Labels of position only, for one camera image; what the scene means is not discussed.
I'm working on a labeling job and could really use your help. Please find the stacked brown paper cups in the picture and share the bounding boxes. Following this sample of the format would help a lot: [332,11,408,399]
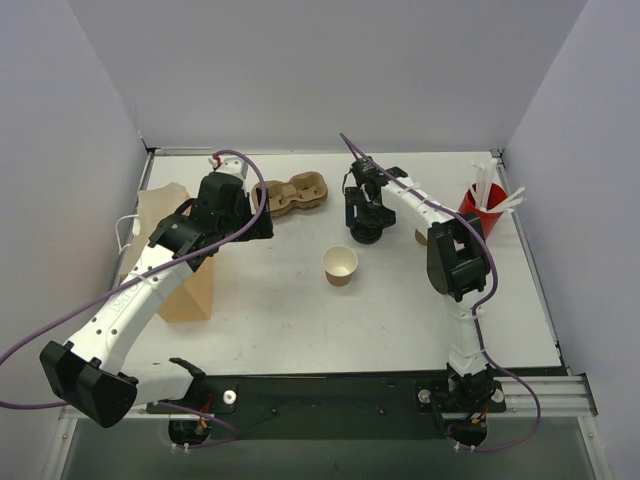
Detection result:
[414,230,428,246]

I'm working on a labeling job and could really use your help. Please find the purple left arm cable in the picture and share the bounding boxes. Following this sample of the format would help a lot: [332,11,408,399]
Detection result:
[0,150,269,411]

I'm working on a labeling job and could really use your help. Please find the black plastic lid stack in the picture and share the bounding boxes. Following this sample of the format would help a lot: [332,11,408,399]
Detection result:
[349,222,385,245]

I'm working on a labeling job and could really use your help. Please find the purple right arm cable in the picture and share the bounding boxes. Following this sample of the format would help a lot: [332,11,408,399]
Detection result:
[339,132,542,454]

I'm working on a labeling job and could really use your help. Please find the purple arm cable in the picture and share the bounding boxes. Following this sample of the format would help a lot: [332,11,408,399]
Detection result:
[339,132,542,454]
[0,150,269,411]

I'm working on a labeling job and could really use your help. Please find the brown pulp cup carrier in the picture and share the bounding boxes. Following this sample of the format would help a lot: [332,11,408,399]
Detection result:
[265,171,328,218]

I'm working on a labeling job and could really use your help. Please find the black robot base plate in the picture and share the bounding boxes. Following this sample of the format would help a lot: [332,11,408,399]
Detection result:
[146,371,506,445]

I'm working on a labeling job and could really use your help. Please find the red straw holder cup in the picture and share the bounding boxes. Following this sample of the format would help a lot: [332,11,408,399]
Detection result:
[458,183,507,239]

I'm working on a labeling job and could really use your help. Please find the brown paper bag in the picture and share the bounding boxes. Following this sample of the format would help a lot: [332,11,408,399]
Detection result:
[118,182,214,323]

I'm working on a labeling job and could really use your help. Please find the brown paper coffee cup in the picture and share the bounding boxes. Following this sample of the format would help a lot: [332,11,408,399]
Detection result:
[322,245,358,287]

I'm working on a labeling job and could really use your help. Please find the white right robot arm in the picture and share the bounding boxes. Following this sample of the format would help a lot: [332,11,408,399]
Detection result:
[342,157,491,387]

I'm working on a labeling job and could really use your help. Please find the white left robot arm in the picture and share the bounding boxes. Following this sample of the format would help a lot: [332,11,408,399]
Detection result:
[40,150,273,428]

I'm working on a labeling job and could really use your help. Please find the aluminium rail frame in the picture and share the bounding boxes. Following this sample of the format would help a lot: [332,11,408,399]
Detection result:
[489,374,598,418]

